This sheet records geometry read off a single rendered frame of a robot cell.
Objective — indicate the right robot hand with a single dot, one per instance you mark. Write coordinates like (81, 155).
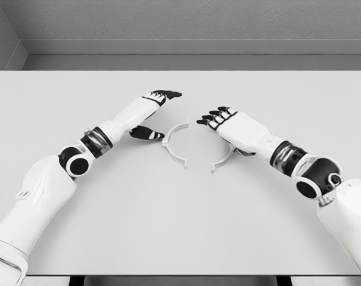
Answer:
(246, 128)

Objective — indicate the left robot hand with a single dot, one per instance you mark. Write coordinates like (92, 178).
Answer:
(138, 110)

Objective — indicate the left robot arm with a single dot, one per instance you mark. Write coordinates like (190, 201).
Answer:
(49, 184)

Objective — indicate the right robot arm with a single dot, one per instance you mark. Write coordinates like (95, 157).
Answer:
(326, 184)

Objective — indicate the white half pipe clamp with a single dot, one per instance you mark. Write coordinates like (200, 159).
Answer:
(222, 159)
(172, 143)

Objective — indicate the white table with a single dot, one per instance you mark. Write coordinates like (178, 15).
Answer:
(180, 208)

